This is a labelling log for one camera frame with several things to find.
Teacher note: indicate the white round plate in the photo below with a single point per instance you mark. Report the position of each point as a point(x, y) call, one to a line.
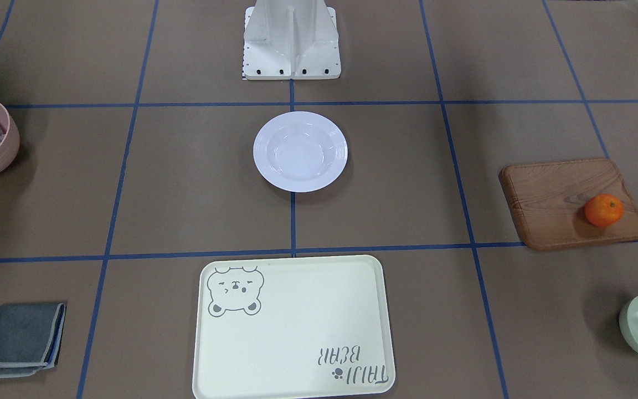
point(300, 151)

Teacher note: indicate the orange fruit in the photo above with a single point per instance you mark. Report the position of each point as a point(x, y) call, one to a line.
point(603, 210)

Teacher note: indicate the cream bear serving tray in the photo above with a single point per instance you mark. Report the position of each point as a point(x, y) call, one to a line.
point(293, 328)

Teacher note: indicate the wooden cutting board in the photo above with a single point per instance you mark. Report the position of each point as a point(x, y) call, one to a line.
point(547, 202)

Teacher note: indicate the grey folded cloth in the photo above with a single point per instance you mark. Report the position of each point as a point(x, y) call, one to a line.
point(30, 337)

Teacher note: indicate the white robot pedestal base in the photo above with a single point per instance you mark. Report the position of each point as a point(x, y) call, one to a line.
point(291, 40)

